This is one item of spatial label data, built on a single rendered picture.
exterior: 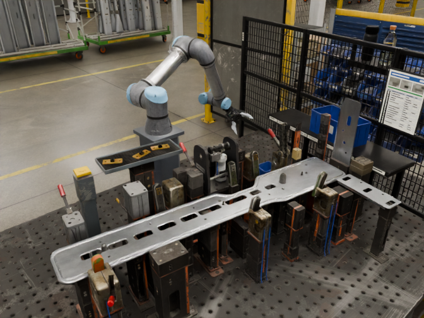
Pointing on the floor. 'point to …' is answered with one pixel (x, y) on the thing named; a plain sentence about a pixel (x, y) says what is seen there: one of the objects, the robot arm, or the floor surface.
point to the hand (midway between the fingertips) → (245, 127)
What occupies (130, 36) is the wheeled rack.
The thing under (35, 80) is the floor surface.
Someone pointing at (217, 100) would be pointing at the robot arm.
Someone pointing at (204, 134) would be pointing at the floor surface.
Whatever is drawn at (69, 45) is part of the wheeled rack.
